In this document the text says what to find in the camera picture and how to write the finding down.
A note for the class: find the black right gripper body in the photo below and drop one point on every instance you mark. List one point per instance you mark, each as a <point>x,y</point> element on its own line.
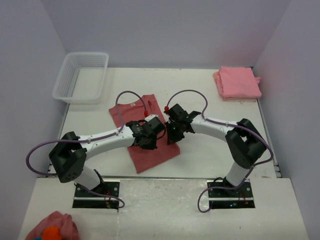
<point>173,132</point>

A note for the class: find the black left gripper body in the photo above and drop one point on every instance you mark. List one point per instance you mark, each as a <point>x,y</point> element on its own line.
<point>149,141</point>

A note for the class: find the red polo t shirt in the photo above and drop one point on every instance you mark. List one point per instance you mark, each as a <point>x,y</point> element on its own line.
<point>146,159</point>

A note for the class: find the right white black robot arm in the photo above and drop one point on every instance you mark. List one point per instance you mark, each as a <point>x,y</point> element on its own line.
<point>243,140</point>

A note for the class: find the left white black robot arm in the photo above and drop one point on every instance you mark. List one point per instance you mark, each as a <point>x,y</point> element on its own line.
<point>70,154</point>

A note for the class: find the folded peach t shirt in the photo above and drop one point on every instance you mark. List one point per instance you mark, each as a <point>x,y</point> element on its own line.
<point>218,85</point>

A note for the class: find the folded pink t shirt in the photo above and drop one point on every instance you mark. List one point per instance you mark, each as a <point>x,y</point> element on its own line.
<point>240,81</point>

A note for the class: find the white plastic basket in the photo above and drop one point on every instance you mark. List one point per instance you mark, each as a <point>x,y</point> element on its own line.
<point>81,78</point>

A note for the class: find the crumpled red cloth pile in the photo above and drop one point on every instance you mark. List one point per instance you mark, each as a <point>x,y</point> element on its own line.
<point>68,229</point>

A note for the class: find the orange blue toy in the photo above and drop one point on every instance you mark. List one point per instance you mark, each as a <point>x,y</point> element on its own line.
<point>51,233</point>

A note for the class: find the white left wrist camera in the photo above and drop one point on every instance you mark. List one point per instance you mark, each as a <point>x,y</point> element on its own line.
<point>150,115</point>

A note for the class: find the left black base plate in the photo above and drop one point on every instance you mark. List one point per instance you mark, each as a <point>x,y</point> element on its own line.
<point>86,200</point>

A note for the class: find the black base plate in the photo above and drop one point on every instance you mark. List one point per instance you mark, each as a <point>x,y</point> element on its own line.
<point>241,198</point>
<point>86,200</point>

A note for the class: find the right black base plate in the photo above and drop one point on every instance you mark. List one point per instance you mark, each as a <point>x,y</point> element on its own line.
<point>241,198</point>

